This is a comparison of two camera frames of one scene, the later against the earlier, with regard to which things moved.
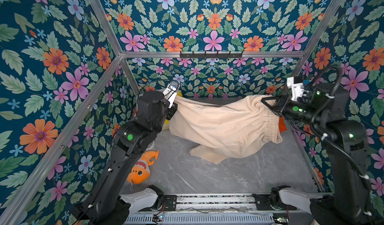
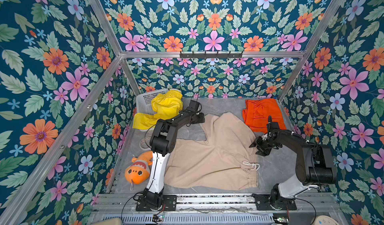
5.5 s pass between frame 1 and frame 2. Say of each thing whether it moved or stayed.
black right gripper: moved
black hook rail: stayed
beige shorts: moved
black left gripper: moved
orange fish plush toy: stayed
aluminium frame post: stayed
